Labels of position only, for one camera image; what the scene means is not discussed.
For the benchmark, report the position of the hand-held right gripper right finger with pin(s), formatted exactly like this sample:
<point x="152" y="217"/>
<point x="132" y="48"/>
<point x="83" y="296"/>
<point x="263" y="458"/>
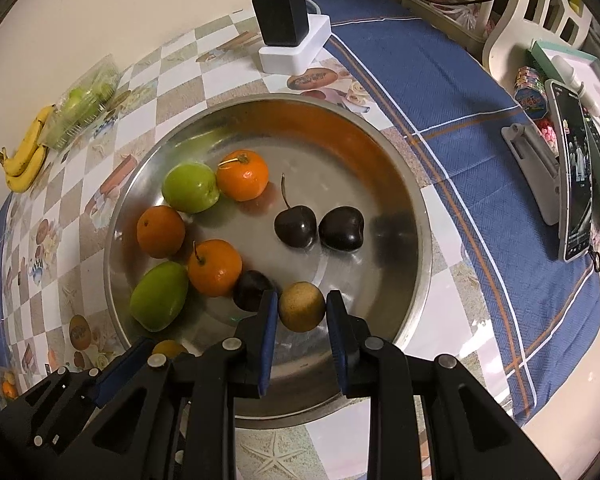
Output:
<point x="339" y="345"/>

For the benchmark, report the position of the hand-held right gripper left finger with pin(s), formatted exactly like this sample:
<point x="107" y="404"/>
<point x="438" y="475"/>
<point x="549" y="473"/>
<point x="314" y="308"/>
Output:
<point x="267" y="345"/>

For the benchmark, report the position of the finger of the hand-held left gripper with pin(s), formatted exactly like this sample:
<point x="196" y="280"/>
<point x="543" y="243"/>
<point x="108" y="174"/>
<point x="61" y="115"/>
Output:
<point x="125" y="370"/>

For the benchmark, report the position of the small yellow-brown round fruit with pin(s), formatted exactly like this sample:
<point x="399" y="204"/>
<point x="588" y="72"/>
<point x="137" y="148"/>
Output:
<point x="301" y="306"/>
<point x="169" y="347"/>

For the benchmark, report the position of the dark red cherry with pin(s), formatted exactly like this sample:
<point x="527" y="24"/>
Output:
<point x="341" y="228"/>
<point x="295" y="227"/>
<point x="250" y="290"/>

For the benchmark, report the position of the glossy green jujube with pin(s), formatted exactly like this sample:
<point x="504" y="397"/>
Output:
<point x="190" y="187"/>
<point x="159" y="296"/>

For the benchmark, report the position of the small orange mandarin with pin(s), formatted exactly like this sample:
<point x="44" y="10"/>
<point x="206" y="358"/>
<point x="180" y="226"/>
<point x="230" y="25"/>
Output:
<point x="161" y="231"/>

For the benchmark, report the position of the large stainless steel bowl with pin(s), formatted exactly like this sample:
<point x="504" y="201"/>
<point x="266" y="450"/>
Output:
<point x="330" y="160"/>

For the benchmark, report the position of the clear bag of small fruits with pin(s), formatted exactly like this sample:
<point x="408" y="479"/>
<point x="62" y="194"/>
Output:
<point x="7" y="389"/>

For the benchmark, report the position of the yellow banana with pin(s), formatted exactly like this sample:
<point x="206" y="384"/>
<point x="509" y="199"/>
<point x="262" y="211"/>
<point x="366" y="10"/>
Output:
<point x="32" y="135"/>
<point x="27" y="175"/>

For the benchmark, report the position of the blue woven tablecloth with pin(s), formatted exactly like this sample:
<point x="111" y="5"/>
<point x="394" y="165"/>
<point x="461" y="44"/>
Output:
<point x="455" y="110"/>

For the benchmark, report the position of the grey phone stand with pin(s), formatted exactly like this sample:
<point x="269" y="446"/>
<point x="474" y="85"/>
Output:
<point x="535" y="170"/>

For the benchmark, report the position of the pile of packed green jujubes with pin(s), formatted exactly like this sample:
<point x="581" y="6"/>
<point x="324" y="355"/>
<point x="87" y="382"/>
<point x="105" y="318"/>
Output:
<point x="77" y="102"/>

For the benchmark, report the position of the smartphone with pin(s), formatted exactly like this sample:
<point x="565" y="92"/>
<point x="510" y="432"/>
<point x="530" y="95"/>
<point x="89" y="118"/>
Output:
<point x="575" y="175"/>

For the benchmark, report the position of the pink candies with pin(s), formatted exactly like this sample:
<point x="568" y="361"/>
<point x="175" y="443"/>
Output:
<point x="546" y="131"/>

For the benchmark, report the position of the clear plastic clamshell box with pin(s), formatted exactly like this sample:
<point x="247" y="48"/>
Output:
<point x="105" y="67"/>

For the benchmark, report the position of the colourful round tin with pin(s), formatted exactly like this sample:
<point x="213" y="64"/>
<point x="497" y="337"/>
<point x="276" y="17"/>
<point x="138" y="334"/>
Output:
<point x="532" y="105"/>

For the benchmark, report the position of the black power adapter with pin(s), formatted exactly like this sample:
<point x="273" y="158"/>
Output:
<point x="280" y="15"/>

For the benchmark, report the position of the white plastic bag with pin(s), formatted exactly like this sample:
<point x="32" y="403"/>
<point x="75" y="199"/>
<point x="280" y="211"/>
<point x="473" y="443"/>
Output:
<point x="460" y="15"/>

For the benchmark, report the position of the white chair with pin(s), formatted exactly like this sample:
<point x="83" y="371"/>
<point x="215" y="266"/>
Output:
<point x="505" y="35"/>

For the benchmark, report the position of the white plastic bottle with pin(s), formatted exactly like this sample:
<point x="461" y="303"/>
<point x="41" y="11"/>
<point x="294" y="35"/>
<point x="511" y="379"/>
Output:
<point x="572" y="77"/>

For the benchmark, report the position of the green white box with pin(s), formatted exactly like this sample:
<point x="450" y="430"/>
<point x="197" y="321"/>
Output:
<point x="597" y="67"/>

